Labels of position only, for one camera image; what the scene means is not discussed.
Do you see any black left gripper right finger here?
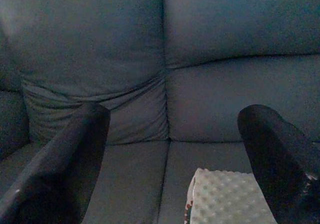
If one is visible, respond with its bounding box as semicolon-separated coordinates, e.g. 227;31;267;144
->
237;104;320;224

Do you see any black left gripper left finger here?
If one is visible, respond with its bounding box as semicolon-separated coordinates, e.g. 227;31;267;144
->
0;103;112;224

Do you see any beige dotted pillow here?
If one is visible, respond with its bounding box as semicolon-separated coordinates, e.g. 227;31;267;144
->
184;167;279;224

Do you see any dark green fabric sofa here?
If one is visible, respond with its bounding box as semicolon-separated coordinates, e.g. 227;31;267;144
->
0;0;320;224

